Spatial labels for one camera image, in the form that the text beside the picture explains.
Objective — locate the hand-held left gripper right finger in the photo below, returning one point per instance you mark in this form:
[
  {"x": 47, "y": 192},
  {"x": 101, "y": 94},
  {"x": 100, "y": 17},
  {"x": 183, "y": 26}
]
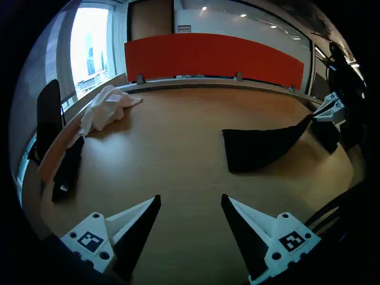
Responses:
[{"x": 280, "y": 234}]

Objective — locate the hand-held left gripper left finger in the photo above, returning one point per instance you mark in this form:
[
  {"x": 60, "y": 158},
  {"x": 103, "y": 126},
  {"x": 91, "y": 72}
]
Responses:
[{"x": 98, "y": 228}]

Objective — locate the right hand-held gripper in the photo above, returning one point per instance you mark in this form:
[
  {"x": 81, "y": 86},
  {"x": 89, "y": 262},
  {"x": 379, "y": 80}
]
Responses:
[{"x": 353, "y": 98}]

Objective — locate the black towel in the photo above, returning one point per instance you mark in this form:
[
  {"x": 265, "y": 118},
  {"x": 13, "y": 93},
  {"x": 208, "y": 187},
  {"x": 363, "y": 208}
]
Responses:
[{"x": 261, "y": 147}]

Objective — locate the heap of white towels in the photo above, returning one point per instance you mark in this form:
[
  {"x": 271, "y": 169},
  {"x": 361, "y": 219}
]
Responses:
[{"x": 104, "y": 110}]

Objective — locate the black office chair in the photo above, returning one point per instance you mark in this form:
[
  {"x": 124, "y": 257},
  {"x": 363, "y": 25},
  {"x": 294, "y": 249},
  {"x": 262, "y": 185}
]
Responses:
[{"x": 49, "y": 118}]

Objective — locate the red desk screen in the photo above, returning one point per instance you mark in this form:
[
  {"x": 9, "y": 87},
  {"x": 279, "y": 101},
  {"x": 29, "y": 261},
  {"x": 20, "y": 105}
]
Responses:
[{"x": 213, "y": 56}]

